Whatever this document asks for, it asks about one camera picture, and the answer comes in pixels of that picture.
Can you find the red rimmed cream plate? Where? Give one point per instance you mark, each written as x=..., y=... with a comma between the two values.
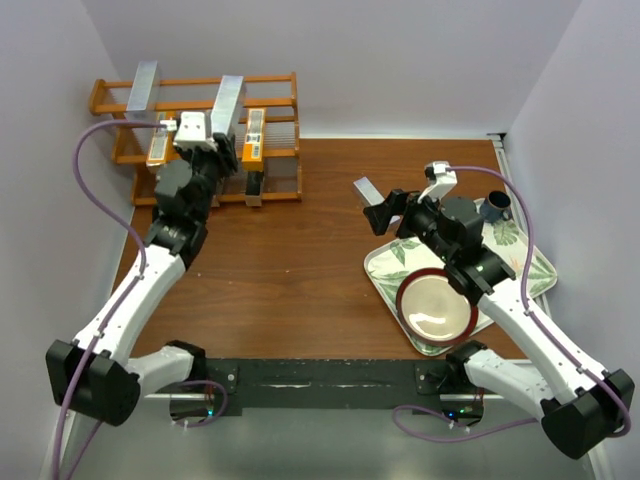
x=432, y=311

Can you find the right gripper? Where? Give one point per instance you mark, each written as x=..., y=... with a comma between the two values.
x=398, y=203

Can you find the aluminium frame rail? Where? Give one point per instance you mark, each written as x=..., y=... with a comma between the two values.
x=183, y=409

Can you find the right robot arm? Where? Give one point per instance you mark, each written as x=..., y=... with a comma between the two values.
x=575, y=399

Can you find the silver gold R&O toothpaste box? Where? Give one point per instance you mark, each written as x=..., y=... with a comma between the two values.
x=252, y=152

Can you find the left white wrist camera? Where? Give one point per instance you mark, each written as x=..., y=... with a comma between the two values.
x=191, y=131

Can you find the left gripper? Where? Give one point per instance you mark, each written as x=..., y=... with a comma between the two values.
x=225, y=146

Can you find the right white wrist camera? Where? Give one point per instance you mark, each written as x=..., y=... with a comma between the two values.
x=441, y=181

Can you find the yellow toothpaste box with barcode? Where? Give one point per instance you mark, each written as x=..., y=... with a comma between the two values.
x=161, y=144

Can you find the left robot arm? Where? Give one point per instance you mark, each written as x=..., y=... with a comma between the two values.
x=94, y=374

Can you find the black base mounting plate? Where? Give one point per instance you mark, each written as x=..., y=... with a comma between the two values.
x=344, y=384

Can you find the orange wooden three-tier shelf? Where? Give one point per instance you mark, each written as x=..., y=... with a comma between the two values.
x=276, y=93

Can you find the dark blue mug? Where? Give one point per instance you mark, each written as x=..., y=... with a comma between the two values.
x=496, y=207

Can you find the black toothpaste box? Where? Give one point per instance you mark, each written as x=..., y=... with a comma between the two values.
x=254, y=188

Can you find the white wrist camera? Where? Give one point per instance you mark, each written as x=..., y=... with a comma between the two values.
x=441, y=181
x=191, y=131

